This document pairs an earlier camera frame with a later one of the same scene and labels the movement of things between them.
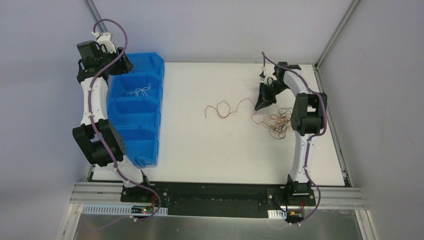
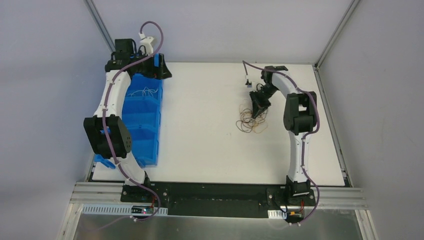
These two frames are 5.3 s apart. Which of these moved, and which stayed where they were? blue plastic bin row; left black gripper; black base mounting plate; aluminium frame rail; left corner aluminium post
Moved: left black gripper
Stayed: blue plastic bin row; black base mounting plate; left corner aluminium post; aluminium frame rail
